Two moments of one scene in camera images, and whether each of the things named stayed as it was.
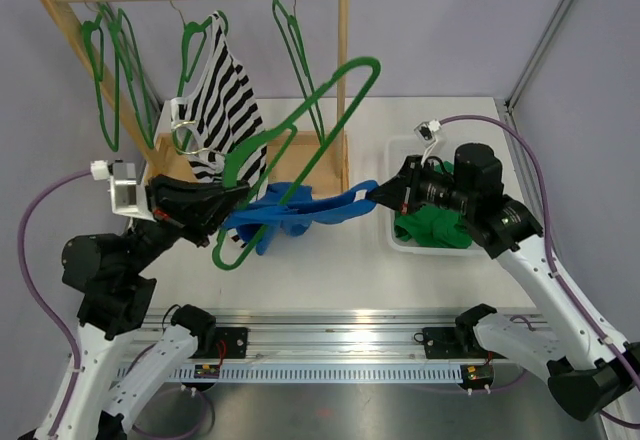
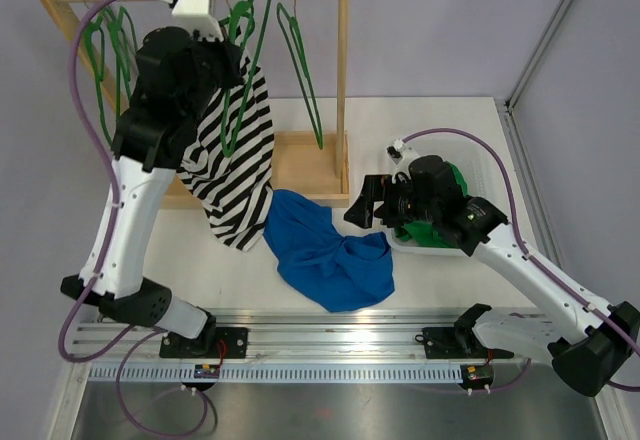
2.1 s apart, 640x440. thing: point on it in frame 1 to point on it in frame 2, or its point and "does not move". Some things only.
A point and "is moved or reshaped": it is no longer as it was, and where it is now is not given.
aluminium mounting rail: x=321 y=335 does not move
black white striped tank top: x=222 y=110 is moved or reshaped
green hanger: x=236 y=154 to x=237 y=15
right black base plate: x=444 y=343 does not move
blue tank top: x=298 y=214 to x=342 y=273
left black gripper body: x=184 y=225 to x=225 y=72
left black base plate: x=235 y=339 does not move
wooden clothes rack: x=303 y=159 does not move
